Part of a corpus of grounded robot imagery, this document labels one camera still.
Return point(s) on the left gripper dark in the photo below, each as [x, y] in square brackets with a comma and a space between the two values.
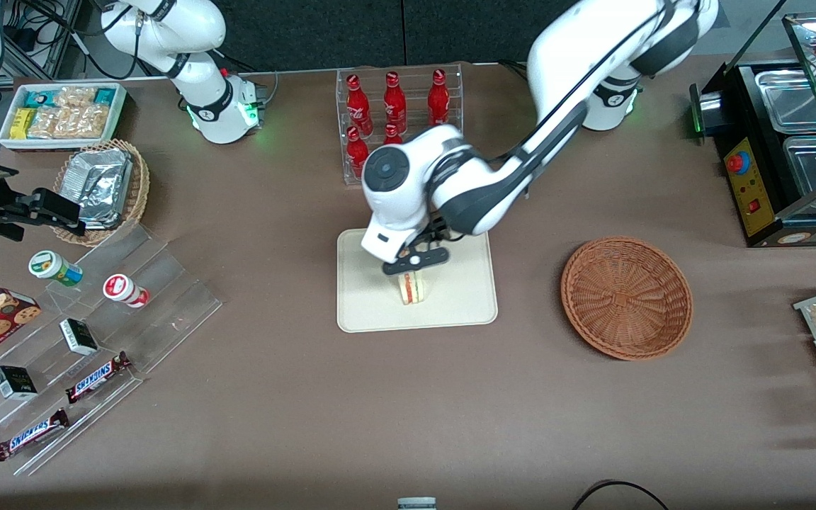
[437, 229]

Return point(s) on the layered sandwich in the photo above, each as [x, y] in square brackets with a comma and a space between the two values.
[413, 289]

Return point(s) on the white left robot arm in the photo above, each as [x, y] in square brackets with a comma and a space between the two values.
[557, 64]

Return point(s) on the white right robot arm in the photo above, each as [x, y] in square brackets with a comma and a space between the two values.
[202, 92]

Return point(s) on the cream plastic tray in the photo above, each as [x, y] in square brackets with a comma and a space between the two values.
[465, 297]

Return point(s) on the small tan wicker basket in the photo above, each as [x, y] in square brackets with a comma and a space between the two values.
[139, 191]

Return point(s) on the round brown wicker basket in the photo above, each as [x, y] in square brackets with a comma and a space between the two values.
[624, 297]

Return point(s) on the green-lidded yogurt cup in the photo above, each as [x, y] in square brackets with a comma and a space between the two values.
[54, 268]

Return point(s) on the white snack bin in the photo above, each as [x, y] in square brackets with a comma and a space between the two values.
[4, 138]

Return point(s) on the yellow snack packet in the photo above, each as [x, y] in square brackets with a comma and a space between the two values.
[22, 124]

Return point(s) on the clear bag of rice crackers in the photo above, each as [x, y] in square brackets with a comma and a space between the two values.
[68, 122]
[75, 96]

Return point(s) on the red cola bottle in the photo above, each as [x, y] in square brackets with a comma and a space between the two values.
[356, 152]
[394, 103]
[392, 133]
[358, 106]
[438, 99]

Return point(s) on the teal snack packet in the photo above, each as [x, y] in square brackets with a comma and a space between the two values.
[40, 98]
[105, 96]

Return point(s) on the red-lidded yogurt cup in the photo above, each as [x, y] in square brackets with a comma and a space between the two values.
[123, 289]

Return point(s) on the small black carton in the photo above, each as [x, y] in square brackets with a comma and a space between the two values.
[15, 382]
[78, 336]

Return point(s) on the clear acrylic stepped display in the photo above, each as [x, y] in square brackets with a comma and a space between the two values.
[160, 312]

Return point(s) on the clear acrylic bottle rack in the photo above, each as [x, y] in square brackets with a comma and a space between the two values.
[415, 71]

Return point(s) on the Snickers chocolate bar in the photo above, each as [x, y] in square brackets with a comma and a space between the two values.
[96, 377]
[31, 435]

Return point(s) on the black food warmer display case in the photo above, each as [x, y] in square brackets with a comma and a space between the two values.
[748, 127]

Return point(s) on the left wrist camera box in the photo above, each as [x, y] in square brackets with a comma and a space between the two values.
[426, 259]

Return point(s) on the aluminium frame post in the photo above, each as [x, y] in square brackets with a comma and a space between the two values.
[61, 35]

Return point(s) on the red rocker switch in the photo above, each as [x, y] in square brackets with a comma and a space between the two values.
[754, 206]

